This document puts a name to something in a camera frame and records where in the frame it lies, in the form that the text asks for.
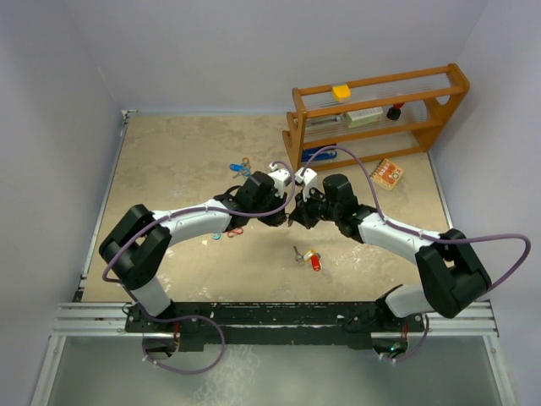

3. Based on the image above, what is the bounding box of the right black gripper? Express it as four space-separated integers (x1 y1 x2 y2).
289 185 340 230

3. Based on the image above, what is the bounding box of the key with blue tag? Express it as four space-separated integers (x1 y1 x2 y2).
229 163 246 173

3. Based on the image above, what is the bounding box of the red S carabiner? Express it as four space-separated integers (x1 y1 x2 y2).
227 227 244 238

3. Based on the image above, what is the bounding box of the key with yellow tag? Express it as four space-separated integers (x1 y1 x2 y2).
293 246 316 264

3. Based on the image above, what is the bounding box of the key with red tag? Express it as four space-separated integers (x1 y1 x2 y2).
310 253 322 272

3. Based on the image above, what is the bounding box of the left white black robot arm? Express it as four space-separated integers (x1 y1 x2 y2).
99 167 295 332

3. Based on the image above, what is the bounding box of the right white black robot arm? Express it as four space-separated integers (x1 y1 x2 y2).
289 169 492 331

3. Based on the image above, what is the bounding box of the wooden shelf rack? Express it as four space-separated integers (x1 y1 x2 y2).
282 63 470 168

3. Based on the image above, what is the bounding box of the white box on shelf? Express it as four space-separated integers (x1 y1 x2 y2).
345 107 383 128

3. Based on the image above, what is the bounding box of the yellow cap container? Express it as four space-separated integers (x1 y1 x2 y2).
331 85 352 102

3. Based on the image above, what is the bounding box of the red black bottle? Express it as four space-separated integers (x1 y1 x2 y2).
386 103 404 121

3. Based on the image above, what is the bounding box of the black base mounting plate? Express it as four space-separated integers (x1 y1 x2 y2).
125 301 425 352

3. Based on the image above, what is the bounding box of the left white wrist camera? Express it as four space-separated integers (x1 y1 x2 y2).
268 162 292 198

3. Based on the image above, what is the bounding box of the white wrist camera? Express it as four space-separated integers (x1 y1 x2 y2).
294 167 318 201
268 162 292 198

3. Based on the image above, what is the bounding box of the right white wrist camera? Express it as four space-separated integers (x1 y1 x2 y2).
294 167 318 201

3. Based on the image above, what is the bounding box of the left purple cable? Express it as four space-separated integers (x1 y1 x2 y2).
102 159 297 376

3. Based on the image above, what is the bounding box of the purple cable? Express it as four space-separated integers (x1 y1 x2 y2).
102 159 297 376
299 145 533 365

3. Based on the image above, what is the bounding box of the blue handled tool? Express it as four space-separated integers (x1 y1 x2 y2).
301 144 337 163

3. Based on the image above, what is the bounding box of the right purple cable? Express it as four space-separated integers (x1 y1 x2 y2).
299 145 533 365

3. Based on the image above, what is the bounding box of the aluminium rail frame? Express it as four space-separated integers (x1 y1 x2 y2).
54 113 497 345

